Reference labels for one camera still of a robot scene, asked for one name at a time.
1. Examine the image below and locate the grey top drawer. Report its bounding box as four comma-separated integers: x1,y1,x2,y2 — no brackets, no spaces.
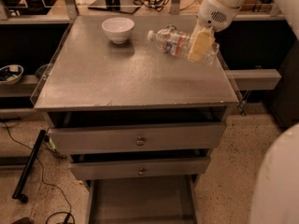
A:
49,122,226,155

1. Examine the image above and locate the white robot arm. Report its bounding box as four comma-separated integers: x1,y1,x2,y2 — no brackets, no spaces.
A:
246,119,299,224

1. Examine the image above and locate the grey drawer cabinet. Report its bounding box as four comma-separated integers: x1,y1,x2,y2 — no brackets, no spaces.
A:
31,14,241,224

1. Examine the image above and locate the grey side shelf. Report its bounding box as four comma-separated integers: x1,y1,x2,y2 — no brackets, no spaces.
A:
226,69,281,91
0,75,39,98

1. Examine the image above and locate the bowl with small items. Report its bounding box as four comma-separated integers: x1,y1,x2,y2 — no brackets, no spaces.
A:
0,64,24,85

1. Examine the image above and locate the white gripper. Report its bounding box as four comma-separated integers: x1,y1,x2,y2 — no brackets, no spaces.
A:
187,0,241,62

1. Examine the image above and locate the grey side shelf right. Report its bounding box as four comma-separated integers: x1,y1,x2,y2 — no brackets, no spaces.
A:
226,69,281,91

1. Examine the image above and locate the black monitor stand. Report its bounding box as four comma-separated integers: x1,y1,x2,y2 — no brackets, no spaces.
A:
88,0,141,14

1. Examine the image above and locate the grey open bottom drawer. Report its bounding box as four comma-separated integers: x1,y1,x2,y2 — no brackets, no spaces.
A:
85,175,201,224

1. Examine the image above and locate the grey side shelf left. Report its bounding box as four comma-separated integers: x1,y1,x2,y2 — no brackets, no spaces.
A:
0,75,39,98

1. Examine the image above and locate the grey middle drawer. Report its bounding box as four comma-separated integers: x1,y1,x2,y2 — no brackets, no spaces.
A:
69,157,210,180

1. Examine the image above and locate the black bar on floor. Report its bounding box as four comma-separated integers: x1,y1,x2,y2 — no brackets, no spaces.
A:
12,130,46,203

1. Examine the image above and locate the white ceramic bowl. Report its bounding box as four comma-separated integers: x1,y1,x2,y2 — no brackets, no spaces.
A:
102,17,135,44

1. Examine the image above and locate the clear plastic water bottle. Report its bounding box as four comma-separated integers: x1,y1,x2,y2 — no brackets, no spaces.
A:
147,25,220,65

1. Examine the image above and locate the black floor cable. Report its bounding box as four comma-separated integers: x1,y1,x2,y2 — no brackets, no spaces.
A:
0,119,77,224

